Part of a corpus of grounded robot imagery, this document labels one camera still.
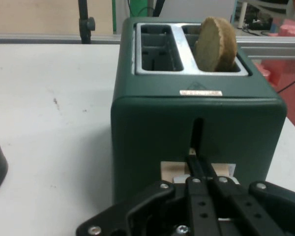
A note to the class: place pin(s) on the pink foam bag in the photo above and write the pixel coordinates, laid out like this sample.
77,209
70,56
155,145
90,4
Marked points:
292,32

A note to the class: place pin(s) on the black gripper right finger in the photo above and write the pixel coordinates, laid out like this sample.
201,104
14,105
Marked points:
248,211

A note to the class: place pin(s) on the green two-slot toaster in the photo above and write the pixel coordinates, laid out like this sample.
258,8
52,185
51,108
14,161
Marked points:
150,127

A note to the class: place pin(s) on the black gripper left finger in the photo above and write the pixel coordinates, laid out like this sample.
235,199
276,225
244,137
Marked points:
199,204

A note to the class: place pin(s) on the slice of brown bread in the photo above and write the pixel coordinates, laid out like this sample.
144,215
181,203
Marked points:
211,46

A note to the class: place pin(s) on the black tripod stand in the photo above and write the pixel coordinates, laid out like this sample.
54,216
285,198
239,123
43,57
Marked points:
84,22

